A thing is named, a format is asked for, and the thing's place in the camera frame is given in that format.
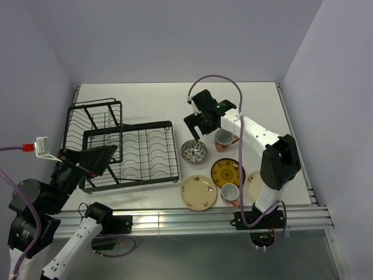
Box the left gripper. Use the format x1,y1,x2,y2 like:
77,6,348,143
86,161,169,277
45,143,117,212

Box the patterned ceramic bowl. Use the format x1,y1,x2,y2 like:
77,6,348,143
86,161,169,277
180,139,208,164

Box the orange floral mug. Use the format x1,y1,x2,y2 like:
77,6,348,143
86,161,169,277
214,129,239,152

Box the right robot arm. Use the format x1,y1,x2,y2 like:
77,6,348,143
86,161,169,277
184,89,301,228

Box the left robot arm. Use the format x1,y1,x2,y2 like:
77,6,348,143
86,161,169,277
1,145,117,279

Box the yellow black patterned plate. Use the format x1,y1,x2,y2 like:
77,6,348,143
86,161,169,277
210,158,246,188

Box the cream plate with flowers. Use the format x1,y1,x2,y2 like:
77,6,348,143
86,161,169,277
181,175,217,211

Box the orange mug near edge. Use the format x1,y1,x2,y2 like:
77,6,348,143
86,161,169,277
220,183,240,208

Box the cream plate with branch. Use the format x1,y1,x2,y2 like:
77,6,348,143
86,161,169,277
244,170,263,202

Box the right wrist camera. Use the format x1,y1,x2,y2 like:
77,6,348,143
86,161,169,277
186,94,193,105

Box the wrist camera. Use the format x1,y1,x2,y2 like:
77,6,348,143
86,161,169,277
186,94,193,105
34,136,62,162

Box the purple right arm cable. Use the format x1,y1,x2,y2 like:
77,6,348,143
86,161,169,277
188,74,288,249

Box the black wire dish rack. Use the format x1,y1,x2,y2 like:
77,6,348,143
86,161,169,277
62,98,180,194

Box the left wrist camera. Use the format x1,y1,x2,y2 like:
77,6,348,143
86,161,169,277
34,136,62,162

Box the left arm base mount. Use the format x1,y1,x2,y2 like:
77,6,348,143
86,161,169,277
91,215,133,251

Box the aluminium table edge rail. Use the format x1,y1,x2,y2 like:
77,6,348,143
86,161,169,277
46,204,335,239

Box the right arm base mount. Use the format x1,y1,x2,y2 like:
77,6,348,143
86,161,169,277
230,207,287,250

